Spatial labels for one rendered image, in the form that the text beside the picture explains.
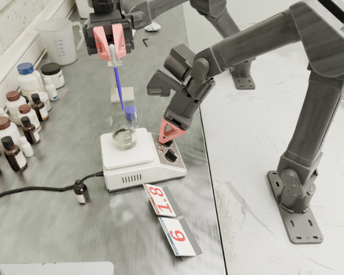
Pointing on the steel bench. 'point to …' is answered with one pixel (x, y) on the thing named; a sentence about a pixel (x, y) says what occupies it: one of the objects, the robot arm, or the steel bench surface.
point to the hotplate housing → (140, 173)
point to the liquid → (118, 85)
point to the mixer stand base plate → (59, 268)
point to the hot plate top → (130, 158)
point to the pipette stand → (126, 92)
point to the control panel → (166, 152)
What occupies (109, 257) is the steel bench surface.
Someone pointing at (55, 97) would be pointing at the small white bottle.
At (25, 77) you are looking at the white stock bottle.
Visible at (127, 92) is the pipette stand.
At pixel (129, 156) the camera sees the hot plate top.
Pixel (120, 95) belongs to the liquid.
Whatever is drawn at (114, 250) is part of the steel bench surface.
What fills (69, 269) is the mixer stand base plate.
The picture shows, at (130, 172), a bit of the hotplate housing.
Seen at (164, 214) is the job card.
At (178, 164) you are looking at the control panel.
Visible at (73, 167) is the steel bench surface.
